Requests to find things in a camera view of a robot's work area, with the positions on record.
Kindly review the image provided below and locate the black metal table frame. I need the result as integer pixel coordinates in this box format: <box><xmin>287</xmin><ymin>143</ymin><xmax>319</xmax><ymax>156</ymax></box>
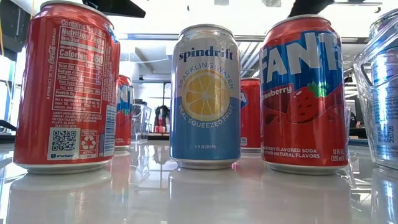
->
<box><xmin>0</xmin><ymin>119</ymin><xmax>18</xmax><ymax>144</ymax></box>

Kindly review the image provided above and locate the blue silver Red Bull can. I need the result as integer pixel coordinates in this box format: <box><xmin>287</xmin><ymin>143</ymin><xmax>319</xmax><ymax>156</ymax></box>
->
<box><xmin>369</xmin><ymin>11</ymin><xmax>398</xmax><ymax>162</ymax></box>

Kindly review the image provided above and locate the red Fanta strawberry can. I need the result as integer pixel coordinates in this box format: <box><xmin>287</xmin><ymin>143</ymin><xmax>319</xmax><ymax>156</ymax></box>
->
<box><xmin>114</xmin><ymin>74</ymin><xmax>135</xmax><ymax>152</ymax></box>
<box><xmin>12</xmin><ymin>0</ymin><xmax>121</xmax><ymax>175</ymax></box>
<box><xmin>239</xmin><ymin>77</ymin><xmax>262</xmax><ymax>154</ymax></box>
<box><xmin>259</xmin><ymin>14</ymin><xmax>349</xmax><ymax>176</ymax></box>

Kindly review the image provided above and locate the Spindrift lemon sparkling water can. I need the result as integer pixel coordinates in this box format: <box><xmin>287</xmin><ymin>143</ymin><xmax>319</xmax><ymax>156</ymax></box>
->
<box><xmin>169</xmin><ymin>24</ymin><xmax>242</xmax><ymax>170</ymax></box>

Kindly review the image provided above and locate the silver ceiling conduit bundle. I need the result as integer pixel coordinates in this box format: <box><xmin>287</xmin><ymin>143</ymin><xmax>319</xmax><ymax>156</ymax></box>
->
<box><xmin>241</xmin><ymin>42</ymin><xmax>265</xmax><ymax>78</ymax></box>

